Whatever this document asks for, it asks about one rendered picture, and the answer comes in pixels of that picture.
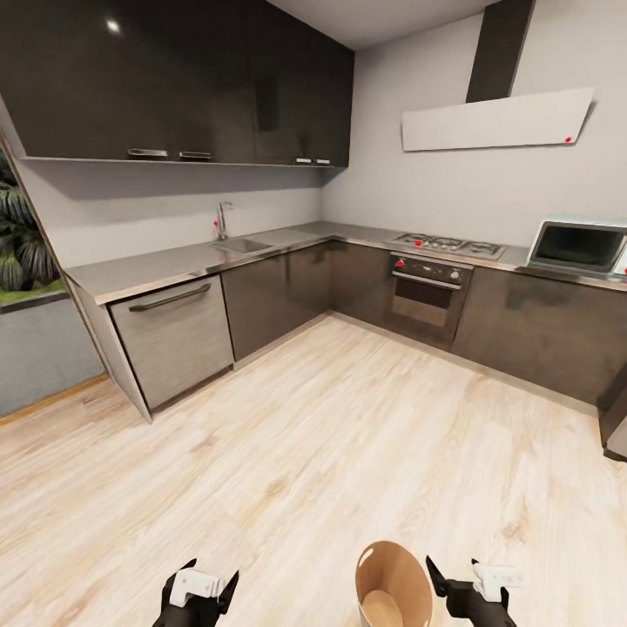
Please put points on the dishwasher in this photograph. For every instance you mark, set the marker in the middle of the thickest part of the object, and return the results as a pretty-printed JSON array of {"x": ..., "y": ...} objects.
[{"x": 175, "y": 338}]

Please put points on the oven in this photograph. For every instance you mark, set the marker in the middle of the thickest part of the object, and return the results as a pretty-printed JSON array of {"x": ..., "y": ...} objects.
[{"x": 422, "y": 292}]

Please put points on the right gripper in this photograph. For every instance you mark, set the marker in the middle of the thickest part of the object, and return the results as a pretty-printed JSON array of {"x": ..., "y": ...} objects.
[{"x": 463, "y": 601}]

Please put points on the fixed window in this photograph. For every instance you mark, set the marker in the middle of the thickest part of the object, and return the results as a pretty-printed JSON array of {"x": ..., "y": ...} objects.
[{"x": 46, "y": 351}]

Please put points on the range hood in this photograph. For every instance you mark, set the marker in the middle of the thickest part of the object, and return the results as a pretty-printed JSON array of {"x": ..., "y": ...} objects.
[{"x": 490, "y": 116}]

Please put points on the microwave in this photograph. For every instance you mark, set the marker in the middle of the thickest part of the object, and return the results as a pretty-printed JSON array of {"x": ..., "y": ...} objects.
[{"x": 594, "y": 244}]

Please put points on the trash can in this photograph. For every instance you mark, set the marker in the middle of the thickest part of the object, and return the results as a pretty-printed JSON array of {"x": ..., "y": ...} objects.
[{"x": 392, "y": 588}]

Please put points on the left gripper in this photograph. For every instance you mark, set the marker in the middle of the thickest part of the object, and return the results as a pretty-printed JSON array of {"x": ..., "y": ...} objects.
[{"x": 198, "y": 611}]

